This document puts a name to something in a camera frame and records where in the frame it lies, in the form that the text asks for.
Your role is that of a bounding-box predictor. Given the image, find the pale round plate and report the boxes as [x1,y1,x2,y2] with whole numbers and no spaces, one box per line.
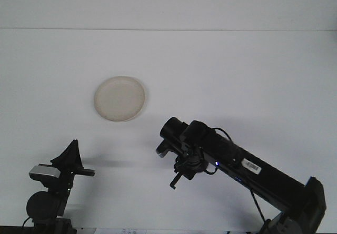
[93,75,146,123]

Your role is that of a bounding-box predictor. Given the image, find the printed white paper sheet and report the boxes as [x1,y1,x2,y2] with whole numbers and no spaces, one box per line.
[93,228,150,234]

